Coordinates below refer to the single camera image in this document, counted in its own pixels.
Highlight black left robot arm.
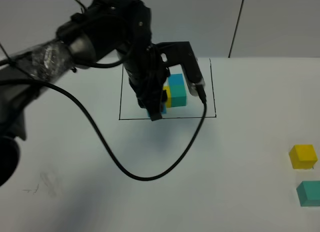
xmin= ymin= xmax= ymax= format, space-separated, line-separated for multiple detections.
xmin=0 ymin=0 xmax=168 ymax=184

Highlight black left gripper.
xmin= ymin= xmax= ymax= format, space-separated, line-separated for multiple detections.
xmin=123 ymin=43 xmax=170 ymax=121

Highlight template green cube block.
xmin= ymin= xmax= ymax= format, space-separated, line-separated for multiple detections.
xmin=169 ymin=85 xmax=187 ymax=107

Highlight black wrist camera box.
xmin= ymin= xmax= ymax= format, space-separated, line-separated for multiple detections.
xmin=156 ymin=42 xmax=206 ymax=103

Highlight black camera cable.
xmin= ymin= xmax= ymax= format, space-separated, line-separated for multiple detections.
xmin=0 ymin=80 xmax=208 ymax=181

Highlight template yellow cube block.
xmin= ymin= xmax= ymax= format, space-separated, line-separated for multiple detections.
xmin=163 ymin=86 xmax=172 ymax=108

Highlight template blue cube block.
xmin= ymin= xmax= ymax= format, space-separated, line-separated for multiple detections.
xmin=167 ymin=74 xmax=185 ymax=87

